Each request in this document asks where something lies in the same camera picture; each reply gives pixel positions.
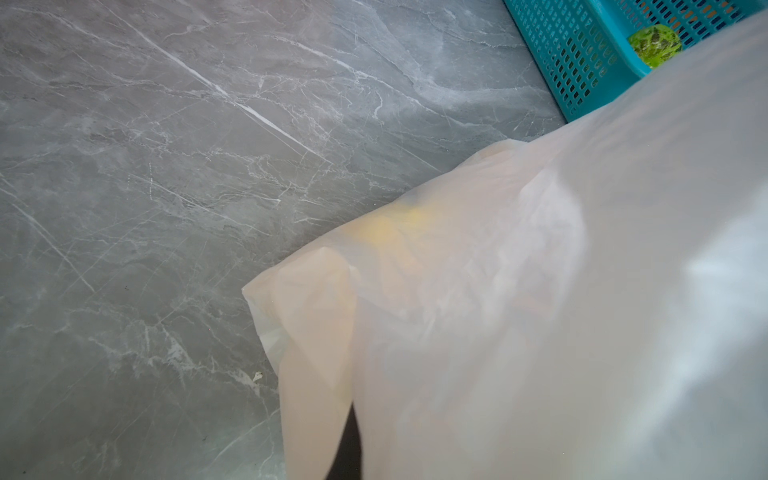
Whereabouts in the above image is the white plastic bag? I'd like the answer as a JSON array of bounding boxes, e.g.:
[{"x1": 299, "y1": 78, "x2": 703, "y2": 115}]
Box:
[{"x1": 243, "y1": 13, "x2": 767, "y2": 479}]

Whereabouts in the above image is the yellow fruit in bag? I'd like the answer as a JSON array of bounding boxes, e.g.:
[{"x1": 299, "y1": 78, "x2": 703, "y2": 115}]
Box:
[{"x1": 343, "y1": 203, "x2": 444, "y2": 250}]

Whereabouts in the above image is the teal plastic basket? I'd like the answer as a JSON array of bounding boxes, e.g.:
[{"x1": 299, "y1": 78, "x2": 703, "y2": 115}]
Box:
[{"x1": 505, "y1": 0, "x2": 767, "y2": 122}]

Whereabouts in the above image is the green fruit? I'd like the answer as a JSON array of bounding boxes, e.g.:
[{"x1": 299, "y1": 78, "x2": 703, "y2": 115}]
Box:
[{"x1": 628, "y1": 24, "x2": 683, "y2": 69}]

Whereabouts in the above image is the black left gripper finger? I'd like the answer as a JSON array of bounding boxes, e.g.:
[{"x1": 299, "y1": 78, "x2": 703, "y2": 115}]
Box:
[{"x1": 326, "y1": 406, "x2": 362, "y2": 480}]

